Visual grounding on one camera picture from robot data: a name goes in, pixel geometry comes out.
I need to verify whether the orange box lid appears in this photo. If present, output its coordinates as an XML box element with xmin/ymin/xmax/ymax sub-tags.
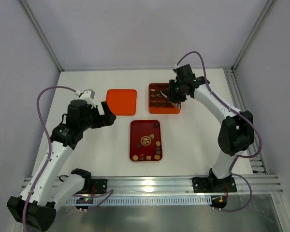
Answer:
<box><xmin>106</xmin><ymin>89</ymin><xmax>137</xmax><ymax>116</ymax></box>

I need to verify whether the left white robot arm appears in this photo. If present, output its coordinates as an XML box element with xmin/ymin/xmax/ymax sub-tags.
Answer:
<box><xmin>7</xmin><ymin>100</ymin><xmax>116</xmax><ymax>232</ymax></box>

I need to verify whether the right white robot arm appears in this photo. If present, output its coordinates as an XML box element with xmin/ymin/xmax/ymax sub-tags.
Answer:
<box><xmin>168</xmin><ymin>64</ymin><xmax>254</xmax><ymax>193</ymax></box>

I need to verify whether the orange chocolate box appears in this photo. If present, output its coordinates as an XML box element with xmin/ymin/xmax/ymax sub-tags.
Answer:
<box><xmin>148</xmin><ymin>83</ymin><xmax>181</xmax><ymax>114</ymax></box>

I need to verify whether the red lacquer tray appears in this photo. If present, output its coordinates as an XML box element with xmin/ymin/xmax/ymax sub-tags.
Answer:
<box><xmin>129</xmin><ymin>120</ymin><xmax>163</xmax><ymax>162</ymax></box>

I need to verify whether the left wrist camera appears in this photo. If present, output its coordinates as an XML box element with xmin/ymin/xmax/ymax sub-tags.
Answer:
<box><xmin>75</xmin><ymin>89</ymin><xmax>95</xmax><ymax>104</ymax></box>

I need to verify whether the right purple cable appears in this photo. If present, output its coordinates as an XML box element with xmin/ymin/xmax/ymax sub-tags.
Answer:
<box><xmin>174</xmin><ymin>51</ymin><xmax>264</xmax><ymax>213</ymax></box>

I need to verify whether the purple cable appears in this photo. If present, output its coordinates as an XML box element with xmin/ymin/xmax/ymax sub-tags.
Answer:
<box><xmin>174</xmin><ymin>51</ymin><xmax>264</xmax><ymax>213</ymax></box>
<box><xmin>21</xmin><ymin>86</ymin><xmax>115</xmax><ymax>232</ymax></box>

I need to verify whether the aluminium mounting rail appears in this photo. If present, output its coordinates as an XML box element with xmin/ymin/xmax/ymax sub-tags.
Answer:
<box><xmin>19</xmin><ymin>175</ymin><xmax>285</xmax><ymax>196</ymax></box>

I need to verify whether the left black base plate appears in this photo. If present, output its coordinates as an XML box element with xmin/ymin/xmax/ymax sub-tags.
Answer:
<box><xmin>87</xmin><ymin>178</ymin><xmax>108</xmax><ymax>195</ymax></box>

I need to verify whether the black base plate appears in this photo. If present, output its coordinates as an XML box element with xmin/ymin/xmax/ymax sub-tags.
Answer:
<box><xmin>87</xmin><ymin>178</ymin><xmax>108</xmax><ymax>195</ymax></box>
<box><xmin>192</xmin><ymin>175</ymin><xmax>237</xmax><ymax>193</ymax></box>

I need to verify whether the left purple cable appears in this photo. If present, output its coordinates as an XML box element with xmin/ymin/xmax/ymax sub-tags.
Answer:
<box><xmin>21</xmin><ymin>86</ymin><xmax>115</xmax><ymax>232</ymax></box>

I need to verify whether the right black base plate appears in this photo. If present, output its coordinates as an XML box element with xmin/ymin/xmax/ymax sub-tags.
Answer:
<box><xmin>192</xmin><ymin>175</ymin><xmax>237</xmax><ymax>193</ymax></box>

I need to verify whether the slotted cable duct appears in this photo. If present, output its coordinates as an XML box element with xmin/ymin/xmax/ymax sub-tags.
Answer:
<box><xmin>65</xmin><ymin>195</ymin><xmax>212</xmax><ymax>207</ymax></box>

